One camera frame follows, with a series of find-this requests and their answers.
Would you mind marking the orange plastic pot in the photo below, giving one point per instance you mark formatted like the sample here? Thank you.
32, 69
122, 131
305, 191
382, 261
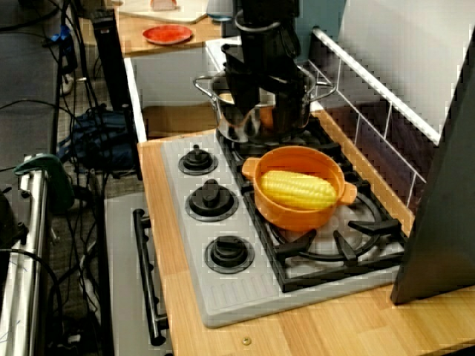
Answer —
297, 219

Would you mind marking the stainless steel pot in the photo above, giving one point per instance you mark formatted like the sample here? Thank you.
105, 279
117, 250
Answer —
234, 128

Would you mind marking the dark tile backsplash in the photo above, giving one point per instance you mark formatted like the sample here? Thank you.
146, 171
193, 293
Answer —
389, 148

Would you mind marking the blue tape piece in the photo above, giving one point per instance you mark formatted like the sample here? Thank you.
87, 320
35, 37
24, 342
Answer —
61, 34

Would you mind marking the aluminium frame rail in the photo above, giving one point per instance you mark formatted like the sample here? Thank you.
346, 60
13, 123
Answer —
26, 259

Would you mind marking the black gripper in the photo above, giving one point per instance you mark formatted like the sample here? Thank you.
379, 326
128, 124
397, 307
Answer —
267, 55

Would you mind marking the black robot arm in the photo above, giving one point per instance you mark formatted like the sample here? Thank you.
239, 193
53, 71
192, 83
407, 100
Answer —
267, 13

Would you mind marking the teal toy microwave box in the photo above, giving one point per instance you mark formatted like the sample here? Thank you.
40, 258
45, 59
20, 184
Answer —
323, 22

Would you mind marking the black stove knob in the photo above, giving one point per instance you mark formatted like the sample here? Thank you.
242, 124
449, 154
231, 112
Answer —
209, 198
196, 161
228, 252

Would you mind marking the yellow plastic corn cob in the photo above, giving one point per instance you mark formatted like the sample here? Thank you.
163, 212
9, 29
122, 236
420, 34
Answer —
297, 191

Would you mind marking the green clamp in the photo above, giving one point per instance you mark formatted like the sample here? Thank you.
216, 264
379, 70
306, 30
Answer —
55, 174

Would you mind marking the white cutting board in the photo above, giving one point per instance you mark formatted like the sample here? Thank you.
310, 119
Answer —
185, 16

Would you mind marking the grey toy stove panel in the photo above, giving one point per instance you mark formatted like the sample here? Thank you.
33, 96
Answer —
237, 296

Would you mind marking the toy oven door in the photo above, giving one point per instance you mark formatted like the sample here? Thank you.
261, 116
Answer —
122, 259

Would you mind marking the red plate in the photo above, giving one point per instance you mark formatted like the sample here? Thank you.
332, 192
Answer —
167, 34

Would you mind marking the brown cardboard sheet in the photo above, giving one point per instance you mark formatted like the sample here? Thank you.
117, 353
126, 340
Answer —
174, 120

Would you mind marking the black burner grate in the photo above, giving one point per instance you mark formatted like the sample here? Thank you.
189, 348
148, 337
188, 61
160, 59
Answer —
371, 226
330, 148

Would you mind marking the pale yellow food item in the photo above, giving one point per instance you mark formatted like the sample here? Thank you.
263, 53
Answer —
224, 98

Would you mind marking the black upright post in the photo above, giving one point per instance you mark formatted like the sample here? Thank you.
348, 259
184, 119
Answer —
111, 66

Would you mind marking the black-edged slanted side panel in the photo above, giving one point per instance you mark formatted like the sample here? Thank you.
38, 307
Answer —
438, 222

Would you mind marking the blue backpack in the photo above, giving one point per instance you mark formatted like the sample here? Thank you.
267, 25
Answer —
104, 137

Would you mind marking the black device on rail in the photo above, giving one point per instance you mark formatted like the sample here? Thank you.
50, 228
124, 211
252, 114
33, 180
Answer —
9, 222

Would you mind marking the brass counter screw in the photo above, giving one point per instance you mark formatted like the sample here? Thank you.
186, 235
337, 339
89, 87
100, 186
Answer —
245, 340

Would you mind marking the white toy sink basin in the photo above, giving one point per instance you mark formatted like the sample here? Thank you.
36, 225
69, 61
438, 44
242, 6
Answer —
167, 78

